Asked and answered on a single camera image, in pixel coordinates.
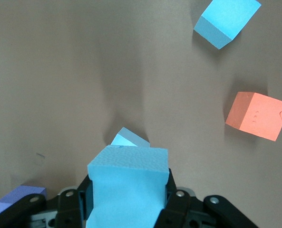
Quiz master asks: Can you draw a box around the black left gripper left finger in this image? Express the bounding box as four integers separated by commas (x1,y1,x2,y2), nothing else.
0,174,94,228

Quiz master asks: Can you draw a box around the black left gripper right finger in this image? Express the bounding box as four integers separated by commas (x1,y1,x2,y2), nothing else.
155,168,259,228

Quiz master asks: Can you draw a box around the purple foam cube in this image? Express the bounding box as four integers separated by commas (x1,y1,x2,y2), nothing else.
0,185,48,216

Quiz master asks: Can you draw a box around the blue foam cube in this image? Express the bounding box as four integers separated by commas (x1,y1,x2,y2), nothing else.
193,0,262,50
87,145,169,228
110,126,151,148

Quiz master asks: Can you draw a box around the orange foam cube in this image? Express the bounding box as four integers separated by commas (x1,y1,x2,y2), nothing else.
225,92,282,143

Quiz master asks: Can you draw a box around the brown table cover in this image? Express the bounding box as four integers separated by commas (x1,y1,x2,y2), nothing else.
0,0,282,228

